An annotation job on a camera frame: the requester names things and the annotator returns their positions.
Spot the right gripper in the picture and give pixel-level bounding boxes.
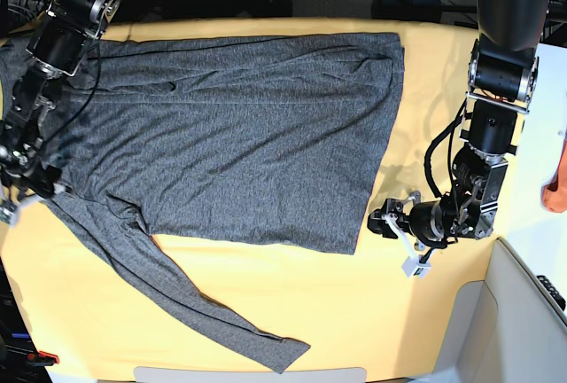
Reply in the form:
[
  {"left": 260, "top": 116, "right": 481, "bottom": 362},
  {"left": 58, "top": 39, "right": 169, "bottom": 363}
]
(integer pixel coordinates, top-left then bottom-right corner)
[{"left": 1, "top": 147, "right": 71, "bottom": 206}]

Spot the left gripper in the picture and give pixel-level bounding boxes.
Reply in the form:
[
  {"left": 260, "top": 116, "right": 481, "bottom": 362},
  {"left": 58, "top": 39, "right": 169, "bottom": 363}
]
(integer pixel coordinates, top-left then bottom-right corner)
[{"left": 367, "top": 191, "right": 456, "bottom": 259}]

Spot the grey long-sleeve shirt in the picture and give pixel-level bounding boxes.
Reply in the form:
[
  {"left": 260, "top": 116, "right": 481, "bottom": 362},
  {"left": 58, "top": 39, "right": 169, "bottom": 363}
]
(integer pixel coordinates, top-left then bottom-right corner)
[{"left": 0, "top": 31, "right": 407, "bottom": 375}]

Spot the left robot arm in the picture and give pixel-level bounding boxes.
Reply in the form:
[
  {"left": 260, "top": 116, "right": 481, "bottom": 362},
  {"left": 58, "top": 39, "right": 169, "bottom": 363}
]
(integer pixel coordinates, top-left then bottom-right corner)
[{"left": 367, "top": 0, "right": 550, "bottom": 251}]

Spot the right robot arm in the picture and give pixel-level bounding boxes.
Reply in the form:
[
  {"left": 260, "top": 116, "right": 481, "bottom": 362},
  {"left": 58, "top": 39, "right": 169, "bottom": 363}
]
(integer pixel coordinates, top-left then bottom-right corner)
[{"left": 1, "top": 0, "right": 120, "bottom": 199}]

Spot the black round arm base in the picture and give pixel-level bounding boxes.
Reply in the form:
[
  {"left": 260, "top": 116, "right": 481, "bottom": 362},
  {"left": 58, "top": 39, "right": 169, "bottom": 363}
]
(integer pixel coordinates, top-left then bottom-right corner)
[{"left": 370, "top": 0, "right": 442, "bottom": 23}]

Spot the yellow table cloth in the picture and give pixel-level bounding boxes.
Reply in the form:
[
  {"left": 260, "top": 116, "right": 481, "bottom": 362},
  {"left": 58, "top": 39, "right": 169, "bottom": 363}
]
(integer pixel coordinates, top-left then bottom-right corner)
[{"left": 0, "top": 16, "right": 531, "bottom": 382}]

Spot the white storage bin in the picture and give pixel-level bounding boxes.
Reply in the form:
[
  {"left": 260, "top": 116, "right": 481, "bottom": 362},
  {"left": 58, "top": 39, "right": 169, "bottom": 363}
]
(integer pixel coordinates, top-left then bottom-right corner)
[{"left": 431, "top": 239, "right": 566, "bottom": 382}]

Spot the orange cloth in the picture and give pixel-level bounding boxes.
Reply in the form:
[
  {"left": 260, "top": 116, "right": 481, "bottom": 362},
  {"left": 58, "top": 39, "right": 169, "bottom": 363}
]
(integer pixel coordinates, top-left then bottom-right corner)
[{"left": 541, "top": 143, "right": 567, "bottom": 214}]

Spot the red black clamp left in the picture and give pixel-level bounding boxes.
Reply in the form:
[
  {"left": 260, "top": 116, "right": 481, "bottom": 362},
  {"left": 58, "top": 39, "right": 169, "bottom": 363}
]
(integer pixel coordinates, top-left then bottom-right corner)
[{"left": 26, "top": 351, "right": 59, "bottom": 367}]

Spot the black remote on bin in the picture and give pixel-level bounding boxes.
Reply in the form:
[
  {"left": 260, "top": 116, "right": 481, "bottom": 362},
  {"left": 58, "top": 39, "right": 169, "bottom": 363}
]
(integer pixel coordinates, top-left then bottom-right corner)
[{"left": 537, "top": 275, "right": 566, "bottom": 311}]

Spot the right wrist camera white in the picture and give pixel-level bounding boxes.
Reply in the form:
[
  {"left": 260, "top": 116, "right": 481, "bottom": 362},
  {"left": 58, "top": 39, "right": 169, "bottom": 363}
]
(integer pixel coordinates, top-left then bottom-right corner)
[{"left": 0, "top": 200, "right": 19, "bottom": 228}]

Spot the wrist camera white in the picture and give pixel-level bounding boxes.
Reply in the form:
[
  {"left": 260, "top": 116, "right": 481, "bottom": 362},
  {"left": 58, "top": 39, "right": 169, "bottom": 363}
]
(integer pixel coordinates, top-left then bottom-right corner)
[
  {"left": 0, "top": 200, "right": 19, "bottom": 228},
  {"left": 401, "top": 257, "right": 431, "bottom": 279}
]

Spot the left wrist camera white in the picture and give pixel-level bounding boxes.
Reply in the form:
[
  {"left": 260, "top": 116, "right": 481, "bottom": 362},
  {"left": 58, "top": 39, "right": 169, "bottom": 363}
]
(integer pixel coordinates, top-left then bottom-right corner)
[{"left": 401, "top": 257, "right": 431, "bottom": 279}]

